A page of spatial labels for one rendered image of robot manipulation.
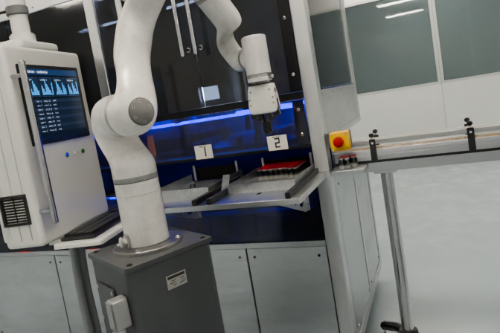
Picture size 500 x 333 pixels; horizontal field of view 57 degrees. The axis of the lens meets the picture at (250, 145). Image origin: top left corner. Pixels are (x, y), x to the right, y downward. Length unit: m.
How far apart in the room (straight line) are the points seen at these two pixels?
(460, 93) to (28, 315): 5.29
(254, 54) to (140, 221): 0.66
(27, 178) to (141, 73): 0.77
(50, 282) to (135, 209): 1.56
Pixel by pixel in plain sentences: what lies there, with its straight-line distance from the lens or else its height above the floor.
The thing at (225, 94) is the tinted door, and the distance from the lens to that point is 1.94.
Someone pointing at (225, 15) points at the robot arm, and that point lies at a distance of 1.48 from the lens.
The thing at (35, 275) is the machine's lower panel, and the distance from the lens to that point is 2.82.
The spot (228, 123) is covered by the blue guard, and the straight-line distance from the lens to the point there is 1.94.
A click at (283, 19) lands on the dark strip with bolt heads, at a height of 1.49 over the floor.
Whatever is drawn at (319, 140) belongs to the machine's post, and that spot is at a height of 1.01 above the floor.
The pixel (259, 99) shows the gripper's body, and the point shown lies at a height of 1.21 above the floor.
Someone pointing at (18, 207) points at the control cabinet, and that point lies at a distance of 1.91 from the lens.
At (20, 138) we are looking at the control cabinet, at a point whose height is 1.21.
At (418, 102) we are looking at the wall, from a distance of 6.37.
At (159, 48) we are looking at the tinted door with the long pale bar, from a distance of 2.09.
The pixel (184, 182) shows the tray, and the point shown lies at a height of 0.89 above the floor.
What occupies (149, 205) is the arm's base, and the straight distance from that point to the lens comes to 1.25.
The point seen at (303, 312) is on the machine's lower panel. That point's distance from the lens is 2.07.
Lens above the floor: 1.21
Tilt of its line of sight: 6 degrees down
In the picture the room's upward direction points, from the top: 9 degrees counter-clockwise
